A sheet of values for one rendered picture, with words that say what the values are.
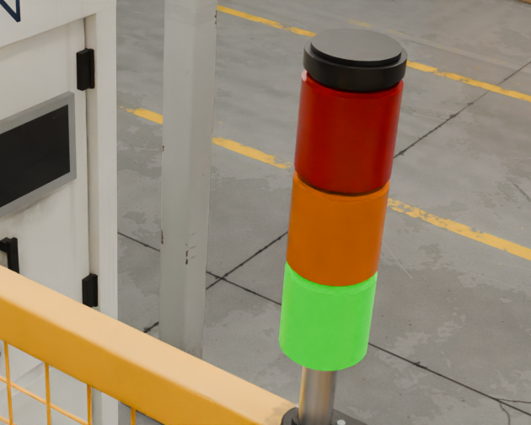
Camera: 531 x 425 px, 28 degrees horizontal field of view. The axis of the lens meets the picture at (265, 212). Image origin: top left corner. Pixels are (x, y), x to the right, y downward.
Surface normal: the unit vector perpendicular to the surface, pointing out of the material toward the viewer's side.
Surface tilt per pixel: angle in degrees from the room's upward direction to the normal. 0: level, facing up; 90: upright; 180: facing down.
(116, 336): 0
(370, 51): 0
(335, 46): 0
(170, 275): 90
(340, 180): 90
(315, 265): 90
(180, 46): 90
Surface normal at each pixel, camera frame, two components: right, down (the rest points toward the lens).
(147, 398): -0.54, 0.38
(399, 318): 0.07, -0.87
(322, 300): -0.18, 0.48
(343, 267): 0.07, 0.49
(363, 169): 0.33, 0.48
